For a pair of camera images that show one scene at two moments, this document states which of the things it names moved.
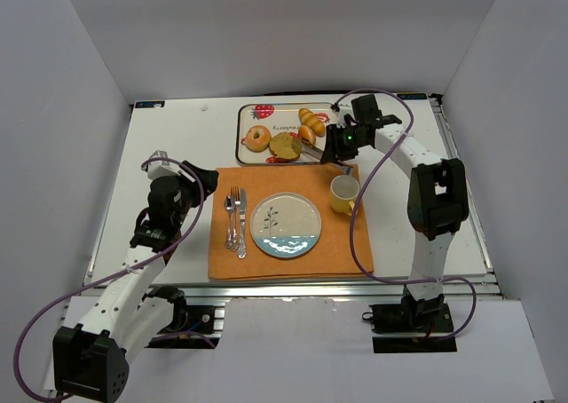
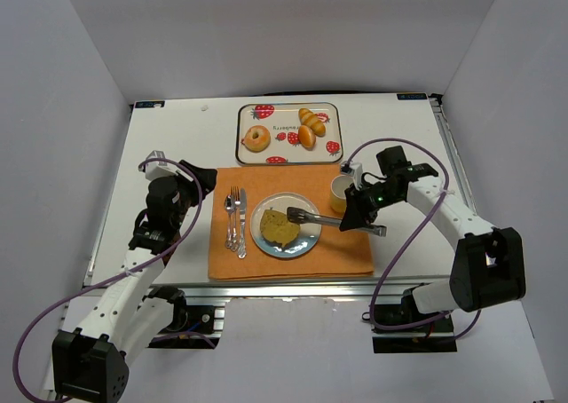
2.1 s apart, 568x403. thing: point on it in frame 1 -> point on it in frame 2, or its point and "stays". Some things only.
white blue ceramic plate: (285, 225) stays
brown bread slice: (284, 147) -> (277, 228)
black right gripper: (331, 146) -> (360, 200)
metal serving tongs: (317, 153) -> (297, 216)
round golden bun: (306, 136) stays
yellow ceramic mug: (344, 190) stays
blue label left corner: (149, 104) stays
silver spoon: (228, 206) stays
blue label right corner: (413, 96) stays
